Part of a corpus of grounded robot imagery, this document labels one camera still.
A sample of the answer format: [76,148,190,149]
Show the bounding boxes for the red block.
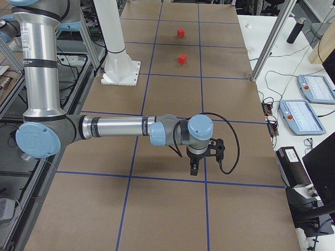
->
[177,28,185,38]
[178,54,187,64]

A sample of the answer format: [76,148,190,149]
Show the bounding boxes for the small electronics board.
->
[261,97,278,138]

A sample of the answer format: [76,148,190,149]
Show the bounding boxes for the teach pendant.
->
[279,99,326,135]
[298,75,334,105]

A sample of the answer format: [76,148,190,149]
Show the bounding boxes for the black monitor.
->
[303,133,334,204]

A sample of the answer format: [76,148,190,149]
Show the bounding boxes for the aluminium frame post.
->
[250,0,296,82]

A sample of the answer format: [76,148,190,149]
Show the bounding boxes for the black box with label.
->
[276,146,311,188]

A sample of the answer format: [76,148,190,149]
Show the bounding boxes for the white pedestal column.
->
[94,0,141,86]

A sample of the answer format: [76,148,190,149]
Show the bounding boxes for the far teach pendant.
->
[298,75,334,105]

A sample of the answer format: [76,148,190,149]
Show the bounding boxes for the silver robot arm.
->
[12,1,222,175]

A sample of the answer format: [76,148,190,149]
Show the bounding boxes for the near teach pendant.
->
[279,99,326,135]

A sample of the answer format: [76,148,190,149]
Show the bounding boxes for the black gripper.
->
[186,150,205,176]

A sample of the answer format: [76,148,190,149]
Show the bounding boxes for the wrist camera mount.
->
[205,138,225,162]

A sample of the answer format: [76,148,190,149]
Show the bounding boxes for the brown paper table cover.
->
[25,0,302,251]

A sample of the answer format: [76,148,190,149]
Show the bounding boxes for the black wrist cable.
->
[170,112,241,175]

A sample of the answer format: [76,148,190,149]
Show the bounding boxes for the black water bottle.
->
[286,17,306,44]

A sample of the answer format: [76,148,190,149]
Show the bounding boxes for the eyeglasses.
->
[304,138,314,154]

